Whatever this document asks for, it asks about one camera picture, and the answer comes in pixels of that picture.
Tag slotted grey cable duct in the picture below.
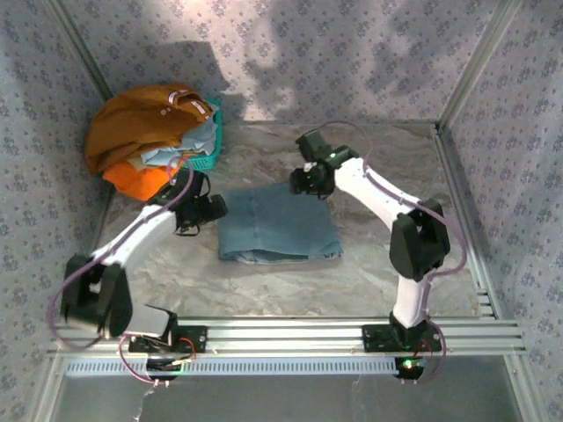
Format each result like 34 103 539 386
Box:
63 354 399 377

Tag light blue garment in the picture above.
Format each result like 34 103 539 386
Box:
140 117 220 167

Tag aluminium frame post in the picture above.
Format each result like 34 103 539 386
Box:
46 0 114 103
438 0 515 129

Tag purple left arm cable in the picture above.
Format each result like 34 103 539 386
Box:
47 156 197 386

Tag aluminium mounting rail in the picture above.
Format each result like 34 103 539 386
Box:
43 318 527 355

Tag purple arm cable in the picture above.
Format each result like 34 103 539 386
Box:
314 120 468 386
47 156 197 386

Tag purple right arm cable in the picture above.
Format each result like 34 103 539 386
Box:
314 120 468 386

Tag pile of orange clothes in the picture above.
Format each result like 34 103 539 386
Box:
83 82 215 175

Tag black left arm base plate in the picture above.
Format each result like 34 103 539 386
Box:
127 323 208 353

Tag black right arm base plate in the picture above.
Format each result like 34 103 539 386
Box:
362 324 443 353

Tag orange garment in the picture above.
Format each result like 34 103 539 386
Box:
102 153 186 202

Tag blue denim jeans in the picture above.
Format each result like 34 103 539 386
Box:
217 182 345 265

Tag teal plastic basket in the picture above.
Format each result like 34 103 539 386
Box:
182 97 224 172

